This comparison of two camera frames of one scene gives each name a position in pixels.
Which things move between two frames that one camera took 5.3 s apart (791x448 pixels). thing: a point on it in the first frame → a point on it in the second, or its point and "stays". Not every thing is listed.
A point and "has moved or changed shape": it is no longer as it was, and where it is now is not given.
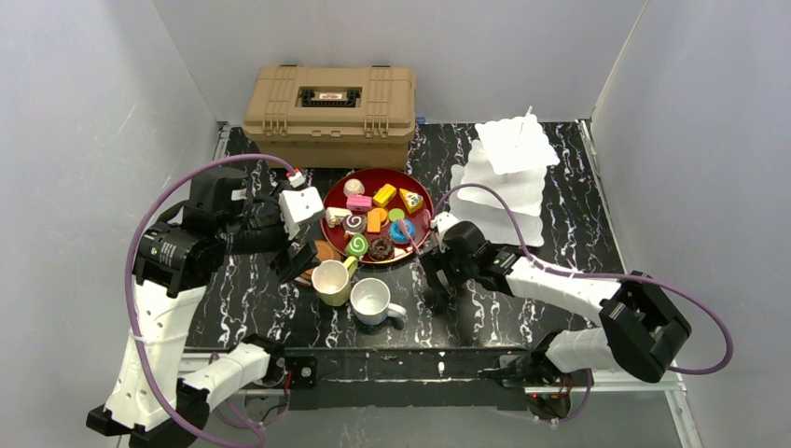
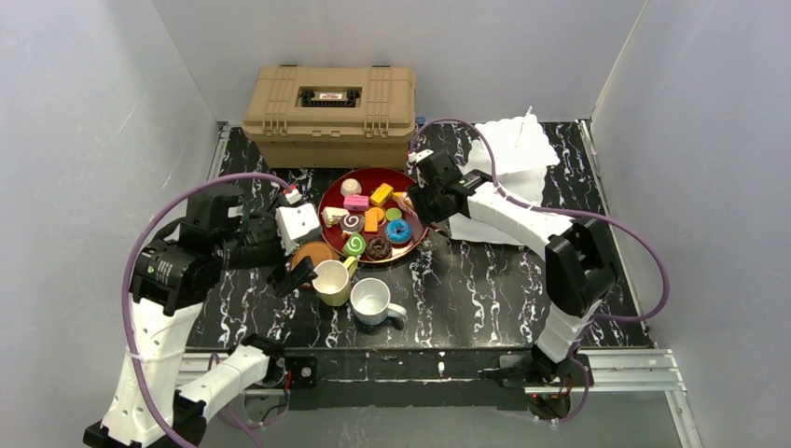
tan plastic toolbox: [333, 117] stays
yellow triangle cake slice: [411, 200] has moved or changed shape
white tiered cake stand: [511, 156] stays
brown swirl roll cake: [354, 223] stays
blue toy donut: [396, 233] stays
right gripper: [441, 266] → [423, 205]
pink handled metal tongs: [427, 217] → [409, 215]
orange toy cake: [374, 219] stays
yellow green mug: [331, 280] stays
